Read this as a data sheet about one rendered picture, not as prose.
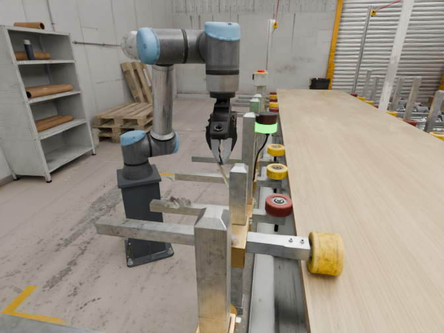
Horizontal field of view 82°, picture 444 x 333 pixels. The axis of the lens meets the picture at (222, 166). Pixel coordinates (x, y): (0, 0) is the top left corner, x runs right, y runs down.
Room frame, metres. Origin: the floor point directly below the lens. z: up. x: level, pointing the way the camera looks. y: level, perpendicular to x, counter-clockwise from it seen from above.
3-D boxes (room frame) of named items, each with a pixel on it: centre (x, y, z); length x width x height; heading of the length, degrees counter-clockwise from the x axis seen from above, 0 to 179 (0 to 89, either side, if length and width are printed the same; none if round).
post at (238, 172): (0.48, -0.03, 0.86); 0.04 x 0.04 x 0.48; 80
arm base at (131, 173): (1.51, 0.54, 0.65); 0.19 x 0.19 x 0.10
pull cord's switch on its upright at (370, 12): (3.30, -1.66, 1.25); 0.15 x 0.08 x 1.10; 170
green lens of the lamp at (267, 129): (0.71, -0.12, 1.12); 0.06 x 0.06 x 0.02
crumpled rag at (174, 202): (0.72, 0.14, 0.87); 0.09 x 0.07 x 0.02; 80
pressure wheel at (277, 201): (0.66, -0.17, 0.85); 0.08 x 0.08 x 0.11
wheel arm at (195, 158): (1.19, -0.06, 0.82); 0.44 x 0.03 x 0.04; 80
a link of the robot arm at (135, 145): (1.51, 0.53, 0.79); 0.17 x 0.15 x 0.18; 114
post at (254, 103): (0.97, -0.12, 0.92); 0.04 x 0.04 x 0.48; 80
